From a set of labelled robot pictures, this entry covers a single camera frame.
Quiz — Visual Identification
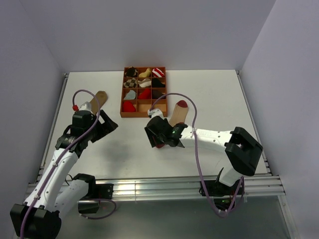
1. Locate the light blue rolled sock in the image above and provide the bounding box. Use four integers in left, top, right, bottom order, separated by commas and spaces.
123, 90, 137, 100

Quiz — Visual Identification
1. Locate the black box under rail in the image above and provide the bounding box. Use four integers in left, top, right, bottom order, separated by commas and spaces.
78, 201, 100, 215

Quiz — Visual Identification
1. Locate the aluminium front rail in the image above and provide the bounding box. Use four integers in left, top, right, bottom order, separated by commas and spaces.
24, 175, 286, 204

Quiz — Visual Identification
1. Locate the red sock with white pattern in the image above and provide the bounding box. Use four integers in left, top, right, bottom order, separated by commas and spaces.
122, 101, 136, 113

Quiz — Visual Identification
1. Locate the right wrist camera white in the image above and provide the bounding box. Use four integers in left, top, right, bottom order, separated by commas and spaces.
148, 108, 164, 119

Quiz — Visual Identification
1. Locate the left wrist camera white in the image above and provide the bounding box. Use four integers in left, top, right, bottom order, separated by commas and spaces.
72, 102, 92, 113

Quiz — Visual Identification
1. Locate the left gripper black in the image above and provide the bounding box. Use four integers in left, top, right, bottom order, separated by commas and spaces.
85, 110, 117, 142

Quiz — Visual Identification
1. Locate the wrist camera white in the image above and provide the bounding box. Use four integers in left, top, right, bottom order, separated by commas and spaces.
72, 102, 92, 113
148, 108, 164, 119

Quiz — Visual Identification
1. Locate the checkered rolled sock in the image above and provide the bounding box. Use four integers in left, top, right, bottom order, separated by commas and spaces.
123, 78, 138, 88

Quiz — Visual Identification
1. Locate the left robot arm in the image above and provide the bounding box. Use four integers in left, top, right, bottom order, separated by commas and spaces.
10, 110, 118, 239

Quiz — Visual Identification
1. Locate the orange wooden compartment tray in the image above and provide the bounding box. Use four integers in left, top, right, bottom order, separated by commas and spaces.
120, 67, 168, 118

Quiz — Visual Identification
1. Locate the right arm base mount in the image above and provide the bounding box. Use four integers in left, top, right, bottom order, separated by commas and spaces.
199, 180, 245, 197

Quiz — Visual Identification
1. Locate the yellow rolled sock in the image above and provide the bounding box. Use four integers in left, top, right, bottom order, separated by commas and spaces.
139, 68, 152, 78

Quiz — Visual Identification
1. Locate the beige maroon striped sock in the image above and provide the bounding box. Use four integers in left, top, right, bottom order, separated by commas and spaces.
156, 100, 189, 149

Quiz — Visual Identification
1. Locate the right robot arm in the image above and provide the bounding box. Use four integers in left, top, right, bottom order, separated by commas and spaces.
145, 116, 263, 194

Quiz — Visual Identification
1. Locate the beige brown striped rolled sock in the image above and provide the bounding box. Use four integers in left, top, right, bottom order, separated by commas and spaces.
138, 78, 152, 88

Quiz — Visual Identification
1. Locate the dark brown black rolled sock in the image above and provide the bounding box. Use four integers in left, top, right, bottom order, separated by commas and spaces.
152, 89, 166, 99

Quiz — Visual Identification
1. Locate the red white striped rolled sock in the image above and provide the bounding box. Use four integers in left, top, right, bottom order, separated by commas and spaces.
152, 68, 165, 78

